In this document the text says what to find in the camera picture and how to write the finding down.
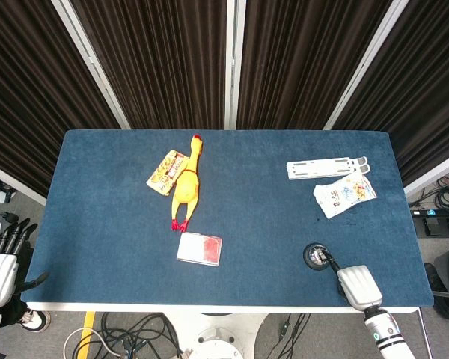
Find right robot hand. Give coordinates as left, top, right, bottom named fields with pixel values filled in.
left=317, top=249, right=384, bottom=312

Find black and white sneaker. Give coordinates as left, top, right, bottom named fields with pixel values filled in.
left=19, top=308, right=52, bottom=333

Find white printed snack bag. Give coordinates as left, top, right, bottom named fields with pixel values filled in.
left=313, top=171, right=379, bottom=220

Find black foot pedal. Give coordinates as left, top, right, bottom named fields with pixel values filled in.
left=423, top=216, right=449, bottom=237

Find white folding stand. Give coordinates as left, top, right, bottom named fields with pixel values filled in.
left=286, top=156, right=370, bottom=181

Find blue table mat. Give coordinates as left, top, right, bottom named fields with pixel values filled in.
left=20, top=129, right=435, bottom=308

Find white and red card pouch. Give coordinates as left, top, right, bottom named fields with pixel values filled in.
left=176, top=231, right=224, bottom=267

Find yellow snack box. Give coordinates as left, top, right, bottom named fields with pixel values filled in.
left=146, top=150, right=188, bottom=197

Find yellow rubber chicken toy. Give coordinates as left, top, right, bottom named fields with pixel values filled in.
left=171, top=134, right=204, bottom=233

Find white partition frame post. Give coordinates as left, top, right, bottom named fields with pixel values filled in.
left=51, top=0, right=131, bottom=130
left=223, top=0, right=247, bottom=130
left=323, top=0, right=411, bottom=130
left=403, top=148, right=449, bottom=197
left=0, top=159, right=47, bottom=206

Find white cable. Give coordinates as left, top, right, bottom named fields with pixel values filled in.
left=62, top=327, right=128, bottom=358

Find black coiled cables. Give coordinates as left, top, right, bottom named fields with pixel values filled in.
left=407, top=168, right=449, bottom=212

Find black cable bundle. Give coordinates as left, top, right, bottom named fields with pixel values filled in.
left=97, top=312, right=184, bottom=359

